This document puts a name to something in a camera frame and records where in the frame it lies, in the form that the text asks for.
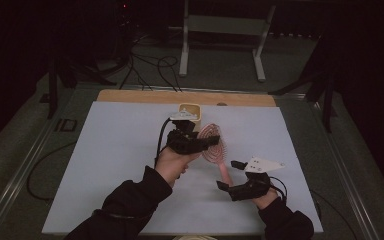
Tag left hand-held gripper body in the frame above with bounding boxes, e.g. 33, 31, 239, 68
164, 109, 201, 156

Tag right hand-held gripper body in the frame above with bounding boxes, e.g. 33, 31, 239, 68
228, 156, 286, 202

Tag pink hairbrush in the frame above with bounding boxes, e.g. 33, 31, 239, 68
196, 123, 235, 188

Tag cream square cup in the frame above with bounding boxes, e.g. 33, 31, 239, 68
178, 102, 203, 133

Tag person's right hand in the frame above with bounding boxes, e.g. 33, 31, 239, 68
251, 187, 280, 211

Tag person's left hand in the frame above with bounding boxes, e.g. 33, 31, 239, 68
154, 146, 201, 188

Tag white table sheet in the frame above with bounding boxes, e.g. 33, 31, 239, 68
41, 100, 325, 236

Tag dark tripod stand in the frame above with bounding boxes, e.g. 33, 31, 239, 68
268, 31, 339, 134
39, 54, 118, 120

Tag floor socket box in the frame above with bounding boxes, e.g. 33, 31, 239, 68
57, 118, 79, 132

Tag grey metal stand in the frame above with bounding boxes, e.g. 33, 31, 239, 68
178, 0, 277, 83

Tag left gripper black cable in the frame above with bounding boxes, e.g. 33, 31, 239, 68
154, 117, 174, 168

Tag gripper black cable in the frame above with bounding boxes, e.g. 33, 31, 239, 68
154, 117, 174, 168
269, 175, 290, 205

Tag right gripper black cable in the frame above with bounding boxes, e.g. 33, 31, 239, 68
269, 175, 290, 205

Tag tangled black floor cables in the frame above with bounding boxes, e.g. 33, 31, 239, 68
119, 51, 183, 93

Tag thin black floor cable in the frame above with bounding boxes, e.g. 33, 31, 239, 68
309, 189, 359, 240

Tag long black floor cable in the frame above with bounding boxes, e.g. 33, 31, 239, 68
26, 141, 78, 202

